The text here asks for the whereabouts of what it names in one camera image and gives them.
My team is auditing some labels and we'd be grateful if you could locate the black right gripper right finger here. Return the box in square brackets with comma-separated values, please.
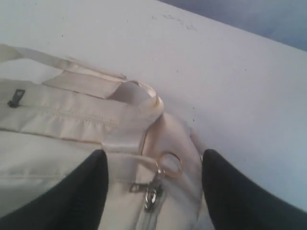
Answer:
[202, 149, 307, 230]

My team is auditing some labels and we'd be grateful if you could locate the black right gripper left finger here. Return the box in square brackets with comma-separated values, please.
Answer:
[0, 150, 108, 230]

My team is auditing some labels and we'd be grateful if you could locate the cream fabric duffel bag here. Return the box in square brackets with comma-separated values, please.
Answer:
[0, 45, 214, 230]

